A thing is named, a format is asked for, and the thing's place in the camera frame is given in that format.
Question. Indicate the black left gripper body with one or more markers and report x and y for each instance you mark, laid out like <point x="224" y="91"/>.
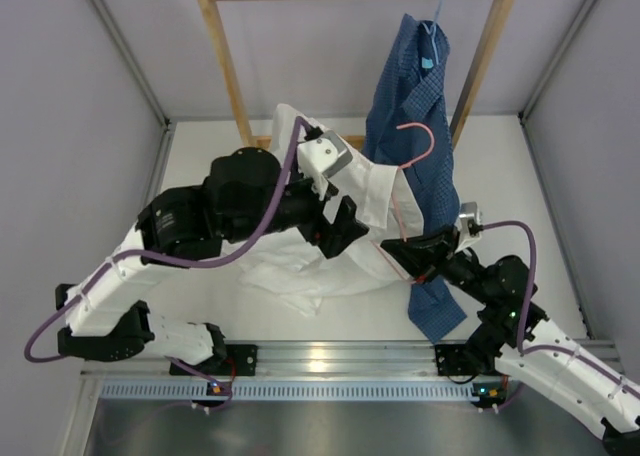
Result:
<point x="304" y="210"/>

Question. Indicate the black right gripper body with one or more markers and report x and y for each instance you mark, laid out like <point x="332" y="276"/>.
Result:
<point x="462" y="271"/>

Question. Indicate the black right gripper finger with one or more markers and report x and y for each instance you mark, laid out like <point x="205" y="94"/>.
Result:
<point x="410" y="257"/>
<point x="445" y="237"/>

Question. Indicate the pink wire hanger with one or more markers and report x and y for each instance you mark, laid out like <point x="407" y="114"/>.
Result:
<point x="429" y="146"/>

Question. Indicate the white shirt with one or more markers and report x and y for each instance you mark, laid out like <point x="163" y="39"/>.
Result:
<point x="284" y="266"/>

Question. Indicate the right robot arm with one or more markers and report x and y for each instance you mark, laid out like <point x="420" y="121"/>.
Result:
<point x="518" y="339"/>

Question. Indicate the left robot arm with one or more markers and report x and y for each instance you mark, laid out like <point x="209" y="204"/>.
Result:
<point x="112" y="322"/>

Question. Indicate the blue checkered shirt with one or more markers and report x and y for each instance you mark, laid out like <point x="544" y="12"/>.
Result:
<point x="408" y="93"/>

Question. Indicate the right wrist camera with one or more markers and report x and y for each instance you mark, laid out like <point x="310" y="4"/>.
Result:
<point x="468" y="225"/>

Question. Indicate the aluminium mounting rail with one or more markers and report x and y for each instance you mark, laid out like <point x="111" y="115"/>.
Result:
<point x="300" y="360"/>

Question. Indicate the left aluminium frame post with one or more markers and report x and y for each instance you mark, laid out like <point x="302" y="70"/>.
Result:
<point x="135" y="70"/>

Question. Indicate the aluminium frame post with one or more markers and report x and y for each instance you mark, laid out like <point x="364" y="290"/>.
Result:
<point x="135" y="70"/>
<point x="551" y="68"/>

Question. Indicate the slotted cable duct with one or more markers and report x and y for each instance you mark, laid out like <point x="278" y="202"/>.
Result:
<point x="297" y="391"/>

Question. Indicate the blue wire hanger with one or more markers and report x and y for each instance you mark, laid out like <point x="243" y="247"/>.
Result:
<point x="431" y="29"/>

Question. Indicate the right aluminium frame post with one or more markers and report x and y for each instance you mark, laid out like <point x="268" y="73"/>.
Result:
<point x="551" y="68"/>

